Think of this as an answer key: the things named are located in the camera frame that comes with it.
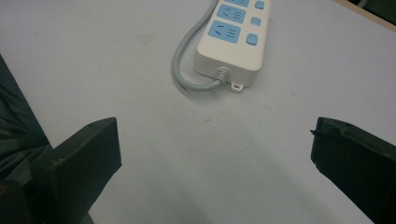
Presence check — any white and blue power strip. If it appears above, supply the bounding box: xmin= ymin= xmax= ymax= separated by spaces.
xmin=192 ymin=0 xmax=273 ymax=94

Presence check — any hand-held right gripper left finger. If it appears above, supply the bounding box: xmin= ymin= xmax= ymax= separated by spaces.
xmin=18 ymin=117 xmax=122 ymax=224

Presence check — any grey power strip cable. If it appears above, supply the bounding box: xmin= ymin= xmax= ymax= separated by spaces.
xmin=171 ymin=0 xmax=232 ymax=92

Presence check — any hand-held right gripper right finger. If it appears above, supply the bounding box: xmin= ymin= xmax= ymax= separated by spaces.
xmin=309 ymin=116 xmax=396 ymax=224

